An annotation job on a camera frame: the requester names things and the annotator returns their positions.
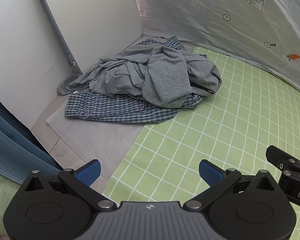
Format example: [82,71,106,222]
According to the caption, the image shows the grey sweatpants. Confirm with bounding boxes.
[57,44,222,108]

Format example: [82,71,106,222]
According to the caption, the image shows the green grid mat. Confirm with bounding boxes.
[102,45,300,240]

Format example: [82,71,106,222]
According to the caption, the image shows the blue denim jeans leg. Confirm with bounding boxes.
[0,102,62,184]

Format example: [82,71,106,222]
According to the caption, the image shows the white panel board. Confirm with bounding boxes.
[40,0,82,74]

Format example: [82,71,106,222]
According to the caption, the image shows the blue plaid shirt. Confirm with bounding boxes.
[65,37,204,124]

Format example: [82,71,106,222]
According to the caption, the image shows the grey carrot print sheet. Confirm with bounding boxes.
[136,0,300,91]

